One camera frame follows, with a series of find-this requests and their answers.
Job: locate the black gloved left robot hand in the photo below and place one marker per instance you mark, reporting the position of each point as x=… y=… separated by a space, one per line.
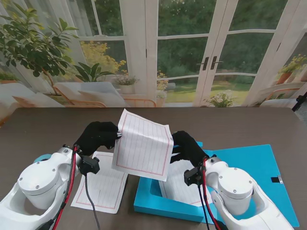
x=96 y=136

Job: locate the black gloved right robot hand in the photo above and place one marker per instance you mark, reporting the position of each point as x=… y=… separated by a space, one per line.
x=189 y=146

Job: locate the red-lined white paper sheet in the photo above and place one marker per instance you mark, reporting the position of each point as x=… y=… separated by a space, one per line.
x=177 y=189
x=144 y=148
x=105 y=191

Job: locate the blue-backed white label roll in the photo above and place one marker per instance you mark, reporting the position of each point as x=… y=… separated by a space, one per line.
x=44 y=157

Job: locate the blue plastic file box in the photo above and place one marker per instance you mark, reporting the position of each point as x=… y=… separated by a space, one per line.
x=244 y=167

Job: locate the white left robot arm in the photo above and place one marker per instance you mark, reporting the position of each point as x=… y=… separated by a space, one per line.
x=40 y=184

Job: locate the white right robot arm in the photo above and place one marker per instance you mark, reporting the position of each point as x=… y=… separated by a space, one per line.
x=235 y=189

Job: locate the printed garden window backdrop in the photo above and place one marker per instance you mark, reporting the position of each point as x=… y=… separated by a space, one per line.
x=182 y=48

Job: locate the black tripod stand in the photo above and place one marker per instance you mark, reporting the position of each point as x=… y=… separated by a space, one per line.
x=299 y=101

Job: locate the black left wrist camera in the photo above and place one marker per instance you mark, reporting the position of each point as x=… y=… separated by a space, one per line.
x=89 y=165

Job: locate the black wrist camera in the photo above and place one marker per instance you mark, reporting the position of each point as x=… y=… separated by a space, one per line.
x=89 y=165
x=193 y=176

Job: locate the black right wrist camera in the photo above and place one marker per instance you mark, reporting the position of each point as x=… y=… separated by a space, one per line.
x=193 y=176

